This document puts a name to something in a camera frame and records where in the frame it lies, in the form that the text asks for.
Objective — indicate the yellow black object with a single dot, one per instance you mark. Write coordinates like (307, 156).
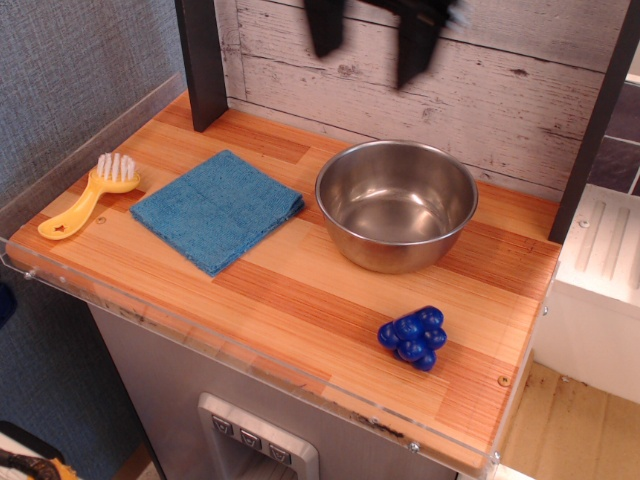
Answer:
(38, 468)

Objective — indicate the grey toy fridge cabinet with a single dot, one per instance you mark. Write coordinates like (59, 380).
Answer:
(164, 378)

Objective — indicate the steel bowl pan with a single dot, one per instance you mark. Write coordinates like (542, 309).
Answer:
(395, 206)

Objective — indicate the silver dispenser panel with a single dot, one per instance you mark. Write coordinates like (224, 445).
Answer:
(243, 445)

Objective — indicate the dark right post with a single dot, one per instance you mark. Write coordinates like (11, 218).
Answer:
(606, 101)

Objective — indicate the yellow scrub brush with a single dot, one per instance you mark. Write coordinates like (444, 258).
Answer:
(114, 173)

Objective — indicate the dark post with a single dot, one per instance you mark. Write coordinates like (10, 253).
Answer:
(203, 62)
(606, 101)

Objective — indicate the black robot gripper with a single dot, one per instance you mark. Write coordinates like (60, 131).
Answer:
(419, 29)

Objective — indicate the blue folded cloth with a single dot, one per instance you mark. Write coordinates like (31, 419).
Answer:
(216, 212)

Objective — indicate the blue plastic grape bunch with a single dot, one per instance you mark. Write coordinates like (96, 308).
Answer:
(416, 337)

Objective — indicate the dark left post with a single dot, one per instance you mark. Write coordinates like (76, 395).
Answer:
(203, 62)

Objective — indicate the white toy sink counter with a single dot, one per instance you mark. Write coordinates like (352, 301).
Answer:
(589, 325)

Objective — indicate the clear acrylic edge guard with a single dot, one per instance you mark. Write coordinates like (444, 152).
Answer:
(295, 309)

